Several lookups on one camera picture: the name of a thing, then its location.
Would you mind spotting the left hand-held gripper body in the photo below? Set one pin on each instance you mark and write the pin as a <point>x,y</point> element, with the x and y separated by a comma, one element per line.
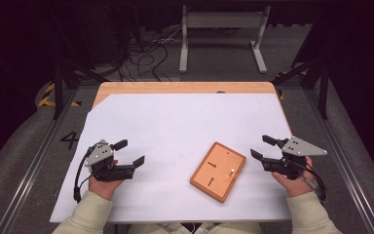
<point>99,155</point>

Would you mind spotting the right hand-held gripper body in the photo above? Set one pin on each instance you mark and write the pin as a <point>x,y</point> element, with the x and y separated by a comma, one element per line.
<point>300,148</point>

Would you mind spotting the wooden picture frame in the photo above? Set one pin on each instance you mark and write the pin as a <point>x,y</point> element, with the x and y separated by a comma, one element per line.
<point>219,175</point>

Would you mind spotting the person's left hand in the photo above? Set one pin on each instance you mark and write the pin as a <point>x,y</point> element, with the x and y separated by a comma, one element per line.
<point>105,190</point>

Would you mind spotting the person's right hand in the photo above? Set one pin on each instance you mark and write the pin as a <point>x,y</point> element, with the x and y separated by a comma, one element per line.
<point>297,187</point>

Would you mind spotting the white table sheet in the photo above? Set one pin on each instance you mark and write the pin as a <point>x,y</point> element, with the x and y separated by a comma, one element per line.
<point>175,130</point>

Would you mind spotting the black metal stand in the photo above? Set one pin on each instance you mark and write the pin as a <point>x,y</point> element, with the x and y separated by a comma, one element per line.
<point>57,87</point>
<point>323,91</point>

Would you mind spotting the yellow black hazard tape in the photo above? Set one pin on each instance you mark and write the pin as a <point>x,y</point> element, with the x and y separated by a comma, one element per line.
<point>47,94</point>

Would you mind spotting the white metal stand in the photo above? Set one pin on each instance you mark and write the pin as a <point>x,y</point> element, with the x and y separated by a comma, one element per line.
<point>222,20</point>

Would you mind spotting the aluminium floor rail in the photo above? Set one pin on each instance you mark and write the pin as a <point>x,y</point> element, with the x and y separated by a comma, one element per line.
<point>344,169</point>
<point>35,162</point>

